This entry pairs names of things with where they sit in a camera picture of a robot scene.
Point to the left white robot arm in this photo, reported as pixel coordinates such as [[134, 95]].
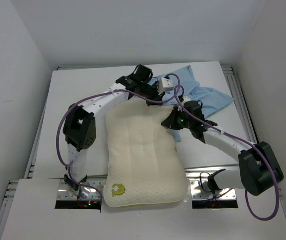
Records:
[[79, 122]]

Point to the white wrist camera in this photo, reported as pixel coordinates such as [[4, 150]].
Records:
[[166, 84], [186, 99]]

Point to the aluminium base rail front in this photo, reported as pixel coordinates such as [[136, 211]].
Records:
[[90, 199]]

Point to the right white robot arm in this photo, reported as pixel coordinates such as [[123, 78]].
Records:
[[258, 167]]

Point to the blue green pillowcase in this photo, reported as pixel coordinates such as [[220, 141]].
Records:
[[213, 100]]

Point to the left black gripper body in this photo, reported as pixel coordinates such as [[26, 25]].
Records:
[[151, 92]]

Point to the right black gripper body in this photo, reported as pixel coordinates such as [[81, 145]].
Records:
[[178, 121]]

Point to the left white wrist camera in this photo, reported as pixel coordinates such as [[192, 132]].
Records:
[[166, 84]]

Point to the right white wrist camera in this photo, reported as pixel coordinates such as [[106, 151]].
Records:
[[186, 99]]

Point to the aluminium frame rail right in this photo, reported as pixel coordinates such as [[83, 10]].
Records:
[[234, 85]]

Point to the cream yellow pillow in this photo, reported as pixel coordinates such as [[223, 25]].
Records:
[[143, 167]]

